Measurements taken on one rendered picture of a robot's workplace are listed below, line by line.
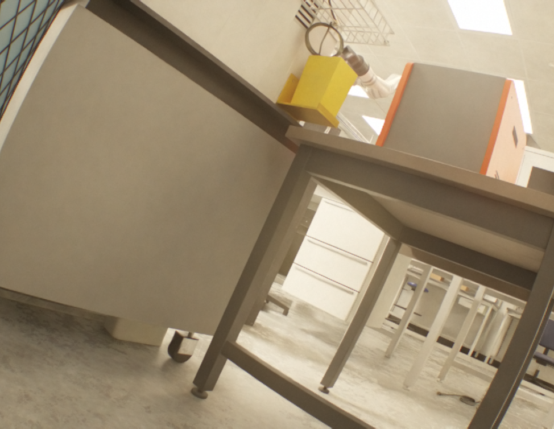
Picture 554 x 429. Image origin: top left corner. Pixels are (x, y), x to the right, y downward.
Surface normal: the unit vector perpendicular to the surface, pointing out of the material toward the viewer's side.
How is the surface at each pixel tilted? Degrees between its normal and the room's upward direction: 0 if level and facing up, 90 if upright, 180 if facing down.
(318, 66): 93
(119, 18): 90
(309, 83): 93
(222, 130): 90
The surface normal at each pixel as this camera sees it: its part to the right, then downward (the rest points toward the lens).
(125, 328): 0.71, 0.27
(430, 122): -0.57, -0.32
